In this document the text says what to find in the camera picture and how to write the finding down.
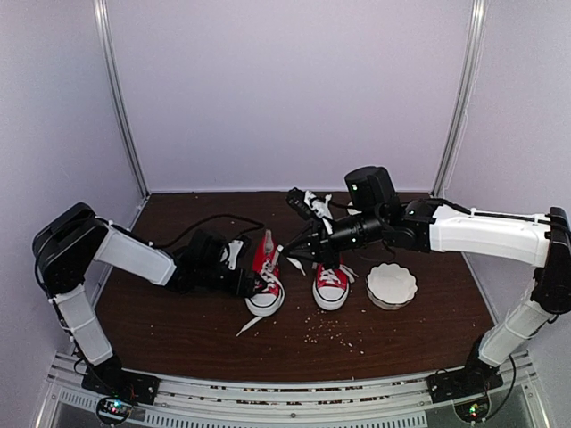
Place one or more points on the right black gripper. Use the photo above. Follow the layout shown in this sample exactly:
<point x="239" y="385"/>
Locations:
<point x="328" y="253"/>

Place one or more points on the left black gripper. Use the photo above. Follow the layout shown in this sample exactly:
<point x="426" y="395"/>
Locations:
<point x="247" y="282"/>

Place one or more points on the red canvas sneaker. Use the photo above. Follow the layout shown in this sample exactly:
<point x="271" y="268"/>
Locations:
<point x="331" y="286"/>
<point x="269" y="291"/>

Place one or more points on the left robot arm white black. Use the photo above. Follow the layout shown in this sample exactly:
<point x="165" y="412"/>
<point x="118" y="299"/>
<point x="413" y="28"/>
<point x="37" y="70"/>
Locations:
<point x="66" y="248"/>

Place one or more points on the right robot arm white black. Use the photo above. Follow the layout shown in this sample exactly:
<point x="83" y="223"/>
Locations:
<point x="542" y="241"/>

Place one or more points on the white scalloped ceramic bowl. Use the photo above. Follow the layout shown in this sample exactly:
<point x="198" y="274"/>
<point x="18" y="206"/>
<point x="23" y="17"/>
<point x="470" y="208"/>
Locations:
<point x="390" y="286"/>

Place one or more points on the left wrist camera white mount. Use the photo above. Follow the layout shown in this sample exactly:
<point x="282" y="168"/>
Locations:
<point x="234" y="250"/>

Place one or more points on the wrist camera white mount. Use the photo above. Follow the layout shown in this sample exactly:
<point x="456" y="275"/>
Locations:
<point x="234" y="250"/>
<point x="310" y="206"/>

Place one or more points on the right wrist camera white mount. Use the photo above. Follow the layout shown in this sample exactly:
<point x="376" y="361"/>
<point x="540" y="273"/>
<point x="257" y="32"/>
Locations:
<point x="310" y="206"/>

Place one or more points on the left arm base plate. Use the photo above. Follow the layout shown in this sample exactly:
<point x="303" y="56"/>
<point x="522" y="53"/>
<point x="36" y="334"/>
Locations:
<point x="127" y="386"/>

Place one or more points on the aluminium front rail frame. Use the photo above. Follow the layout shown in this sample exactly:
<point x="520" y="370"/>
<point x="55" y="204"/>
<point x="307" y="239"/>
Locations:
<point x="397" y="401"/>

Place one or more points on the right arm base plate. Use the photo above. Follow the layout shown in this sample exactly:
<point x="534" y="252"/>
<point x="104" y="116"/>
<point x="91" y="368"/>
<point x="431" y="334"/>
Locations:
<point x="459" y="384"/>

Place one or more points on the right aluminium corner post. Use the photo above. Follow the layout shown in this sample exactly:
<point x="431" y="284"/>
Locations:
<point x="459" y="115"/>

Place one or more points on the aluminium corner post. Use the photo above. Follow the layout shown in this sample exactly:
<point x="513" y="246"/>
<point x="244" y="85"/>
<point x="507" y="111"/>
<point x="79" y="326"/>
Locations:
<point x="459" y="115"/>
<point x="105" y="34"/>

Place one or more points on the left aluminium corner post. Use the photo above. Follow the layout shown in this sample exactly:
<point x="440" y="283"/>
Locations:
<point x="105" y="34"/>

